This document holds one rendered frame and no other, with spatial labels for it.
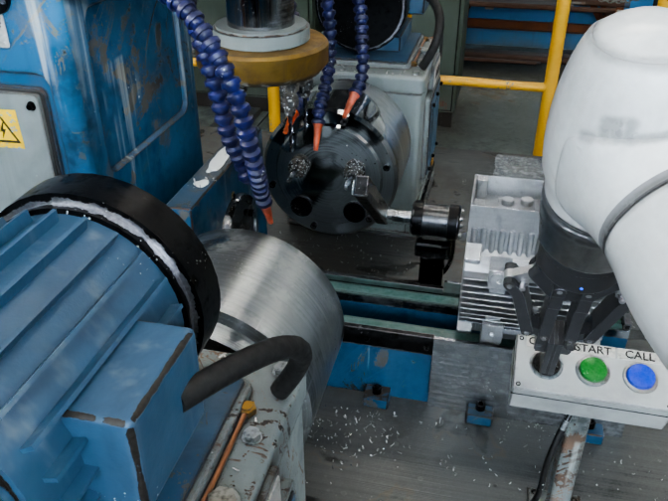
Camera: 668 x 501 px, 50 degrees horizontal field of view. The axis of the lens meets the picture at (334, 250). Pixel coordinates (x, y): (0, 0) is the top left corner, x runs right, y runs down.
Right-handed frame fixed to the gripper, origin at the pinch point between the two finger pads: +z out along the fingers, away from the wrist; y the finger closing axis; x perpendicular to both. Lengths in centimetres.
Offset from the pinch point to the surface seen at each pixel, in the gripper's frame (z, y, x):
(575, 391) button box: 3.9, -3.2, 2.7
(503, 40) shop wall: 309, 10, -445
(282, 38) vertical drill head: -13.5, 36.5, -31.3
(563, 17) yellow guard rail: 124, -14, -227
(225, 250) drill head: -5.2, 37.4, -3.7
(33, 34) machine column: -21, 63, -20
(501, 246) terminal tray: 10.3, 6.0, -20.3
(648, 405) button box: 3.9, -10.8, 3.0
